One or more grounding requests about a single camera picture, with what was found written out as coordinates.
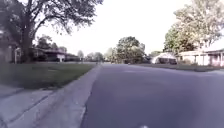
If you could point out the grass lawn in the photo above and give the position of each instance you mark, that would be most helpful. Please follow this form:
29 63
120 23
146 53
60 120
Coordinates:
43 75

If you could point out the low house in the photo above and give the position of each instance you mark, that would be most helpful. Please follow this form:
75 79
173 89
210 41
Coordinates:
53 55

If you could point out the row of small trees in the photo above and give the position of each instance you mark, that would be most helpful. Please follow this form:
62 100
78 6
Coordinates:
96 56

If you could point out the group of trees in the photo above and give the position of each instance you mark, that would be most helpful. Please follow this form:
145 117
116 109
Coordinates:
45 41

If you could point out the round green tree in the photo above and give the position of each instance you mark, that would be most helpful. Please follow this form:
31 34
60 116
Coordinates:
130 50

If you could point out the tall sunlit tree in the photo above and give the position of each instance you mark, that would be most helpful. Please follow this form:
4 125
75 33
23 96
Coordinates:
196 23

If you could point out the robot's own part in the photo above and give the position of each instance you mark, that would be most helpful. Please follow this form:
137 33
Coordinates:
144 126

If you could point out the concrete kerb strip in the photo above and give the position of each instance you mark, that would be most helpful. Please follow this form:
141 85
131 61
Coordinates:
71 96

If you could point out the grey asphalt road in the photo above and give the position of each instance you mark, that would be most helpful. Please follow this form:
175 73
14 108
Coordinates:
150 96

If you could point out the pale house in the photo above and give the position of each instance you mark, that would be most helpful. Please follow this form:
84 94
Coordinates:
206 55

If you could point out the white building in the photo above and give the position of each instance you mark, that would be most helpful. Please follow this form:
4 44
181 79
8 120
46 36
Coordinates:
163 58

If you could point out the concrete driveway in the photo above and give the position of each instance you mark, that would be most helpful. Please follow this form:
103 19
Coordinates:
20 106

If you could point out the large dark tree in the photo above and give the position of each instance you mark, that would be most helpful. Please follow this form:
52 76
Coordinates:
26 40

